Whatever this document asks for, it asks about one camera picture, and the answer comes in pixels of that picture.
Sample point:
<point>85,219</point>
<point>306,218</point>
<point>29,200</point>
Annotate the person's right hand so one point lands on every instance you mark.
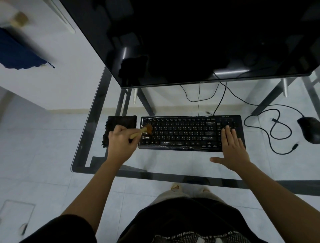
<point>233,155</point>

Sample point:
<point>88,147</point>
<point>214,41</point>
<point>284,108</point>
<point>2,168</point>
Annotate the person's left hand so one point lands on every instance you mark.
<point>121,146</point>

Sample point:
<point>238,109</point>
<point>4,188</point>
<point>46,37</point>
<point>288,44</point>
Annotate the person's right thumb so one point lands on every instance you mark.
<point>217,160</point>

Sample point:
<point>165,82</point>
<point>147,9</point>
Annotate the person's right little finger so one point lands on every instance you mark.
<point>241,145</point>

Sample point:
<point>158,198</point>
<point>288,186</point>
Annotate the person's left fingers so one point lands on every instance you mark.
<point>135,142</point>

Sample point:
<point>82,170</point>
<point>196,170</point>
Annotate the person's right middle finger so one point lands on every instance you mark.
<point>228,135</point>

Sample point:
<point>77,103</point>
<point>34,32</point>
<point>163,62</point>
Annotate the black computer keyboard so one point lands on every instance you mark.
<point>190,132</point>

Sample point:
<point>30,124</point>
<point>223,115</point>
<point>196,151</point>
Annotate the person's left forearm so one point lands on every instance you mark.
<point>97,192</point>

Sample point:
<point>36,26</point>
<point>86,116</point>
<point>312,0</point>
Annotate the person's right forearm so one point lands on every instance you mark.
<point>282,202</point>

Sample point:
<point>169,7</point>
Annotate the black folded cloth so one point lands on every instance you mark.
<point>122,122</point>

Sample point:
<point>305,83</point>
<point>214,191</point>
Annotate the beige shoe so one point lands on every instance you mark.
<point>206,189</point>
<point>176,186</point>

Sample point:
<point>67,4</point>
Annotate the silver monitor foot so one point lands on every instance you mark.
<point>285,87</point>
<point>135,96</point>

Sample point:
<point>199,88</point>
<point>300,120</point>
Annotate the beige trousers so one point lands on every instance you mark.
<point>167,196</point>

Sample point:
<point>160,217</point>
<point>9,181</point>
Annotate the black printed shirt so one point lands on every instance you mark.
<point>190,220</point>

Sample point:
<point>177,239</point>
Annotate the black computer mouse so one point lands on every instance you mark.
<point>310,130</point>

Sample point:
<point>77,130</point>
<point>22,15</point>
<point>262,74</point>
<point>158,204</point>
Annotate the large black flat monitor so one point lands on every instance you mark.
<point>200,40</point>

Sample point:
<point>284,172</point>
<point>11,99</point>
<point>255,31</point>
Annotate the dark blue cloth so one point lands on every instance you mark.
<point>17,53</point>

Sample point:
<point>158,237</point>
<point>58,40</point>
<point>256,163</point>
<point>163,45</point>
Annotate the black metal desk frame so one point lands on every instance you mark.
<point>92,120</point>

